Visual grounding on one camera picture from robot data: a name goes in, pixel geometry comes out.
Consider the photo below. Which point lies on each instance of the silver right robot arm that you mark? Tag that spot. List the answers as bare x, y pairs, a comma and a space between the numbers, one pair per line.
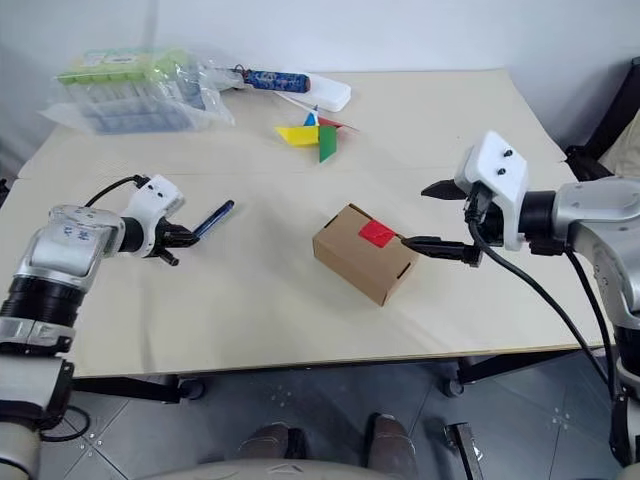
590, 210

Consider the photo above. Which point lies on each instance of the white plastic case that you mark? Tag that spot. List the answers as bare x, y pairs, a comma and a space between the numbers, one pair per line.
330, 92

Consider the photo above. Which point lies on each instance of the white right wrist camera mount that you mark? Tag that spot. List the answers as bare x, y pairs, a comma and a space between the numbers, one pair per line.
500, 160

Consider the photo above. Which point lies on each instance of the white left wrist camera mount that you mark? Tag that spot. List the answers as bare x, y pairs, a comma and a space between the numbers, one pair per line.
155, 192

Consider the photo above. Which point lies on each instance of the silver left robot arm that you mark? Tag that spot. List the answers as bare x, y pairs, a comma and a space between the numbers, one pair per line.
65, 240

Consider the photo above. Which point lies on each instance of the blue pen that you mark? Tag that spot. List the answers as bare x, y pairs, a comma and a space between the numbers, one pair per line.
215, 216

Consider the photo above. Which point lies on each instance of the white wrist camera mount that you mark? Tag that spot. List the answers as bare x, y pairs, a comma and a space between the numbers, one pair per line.
500, 160
155, 192

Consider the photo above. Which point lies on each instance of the brown cardboard box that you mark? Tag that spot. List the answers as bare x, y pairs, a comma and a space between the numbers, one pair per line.
360, 265

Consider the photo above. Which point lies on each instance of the dark rounded shape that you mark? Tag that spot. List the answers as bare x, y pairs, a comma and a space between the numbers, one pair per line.
272, 442
392, 445

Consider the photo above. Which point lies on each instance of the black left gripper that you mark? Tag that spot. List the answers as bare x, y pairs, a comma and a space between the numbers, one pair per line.
162, 240

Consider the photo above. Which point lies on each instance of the colourful paper pinwheel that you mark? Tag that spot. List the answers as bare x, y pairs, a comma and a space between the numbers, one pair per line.
305, 136

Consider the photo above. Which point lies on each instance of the clear plastic bag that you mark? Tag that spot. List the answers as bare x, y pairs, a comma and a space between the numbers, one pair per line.
150, 107

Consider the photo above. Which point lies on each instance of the grey robot torso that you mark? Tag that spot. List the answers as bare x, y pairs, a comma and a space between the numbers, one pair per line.
280, 470

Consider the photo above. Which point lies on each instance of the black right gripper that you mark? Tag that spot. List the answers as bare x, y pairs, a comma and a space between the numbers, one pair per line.
492, 230

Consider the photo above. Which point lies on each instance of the green packaged box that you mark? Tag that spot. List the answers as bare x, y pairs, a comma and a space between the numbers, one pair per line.
120, 65

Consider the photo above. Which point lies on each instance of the dark metal block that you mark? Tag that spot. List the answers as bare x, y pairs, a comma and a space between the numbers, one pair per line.
462, 447

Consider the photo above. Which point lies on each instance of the blue patterned tube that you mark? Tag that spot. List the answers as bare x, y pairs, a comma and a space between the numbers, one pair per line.
275, 80

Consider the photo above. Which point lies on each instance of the red tape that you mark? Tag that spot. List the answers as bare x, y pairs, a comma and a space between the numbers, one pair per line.
376, 233

